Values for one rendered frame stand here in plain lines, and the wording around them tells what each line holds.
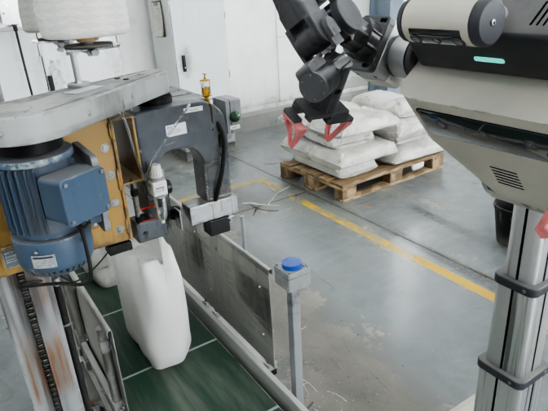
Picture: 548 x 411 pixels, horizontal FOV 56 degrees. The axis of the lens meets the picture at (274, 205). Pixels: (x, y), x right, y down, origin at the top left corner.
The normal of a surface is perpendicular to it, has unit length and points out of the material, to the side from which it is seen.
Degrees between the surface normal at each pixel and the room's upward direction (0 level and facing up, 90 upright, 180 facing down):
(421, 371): 0
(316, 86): 99
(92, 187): 90
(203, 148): 90
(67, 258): 91
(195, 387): 0
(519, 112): 40
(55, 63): 90
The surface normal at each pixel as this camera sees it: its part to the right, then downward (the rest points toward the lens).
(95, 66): 0.55, 0.30
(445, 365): -0.05, -0.92
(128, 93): 0.95, 0.07
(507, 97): -0.58, -0.54
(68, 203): 0.85, 0.17
